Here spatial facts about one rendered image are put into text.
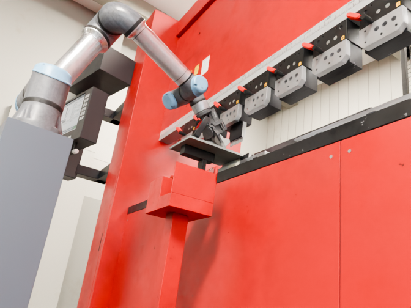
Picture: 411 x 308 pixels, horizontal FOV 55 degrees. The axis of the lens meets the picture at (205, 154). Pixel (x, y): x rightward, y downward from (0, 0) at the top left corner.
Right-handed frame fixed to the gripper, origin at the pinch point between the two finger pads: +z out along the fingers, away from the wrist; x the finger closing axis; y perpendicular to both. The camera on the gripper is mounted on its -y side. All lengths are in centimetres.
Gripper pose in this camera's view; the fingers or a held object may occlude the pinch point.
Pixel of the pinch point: (220, 154)
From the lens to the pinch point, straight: 173.3
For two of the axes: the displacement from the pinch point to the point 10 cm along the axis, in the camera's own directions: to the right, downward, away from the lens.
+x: -5.2, 2.5, 8.2
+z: 4.5, 8.9, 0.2
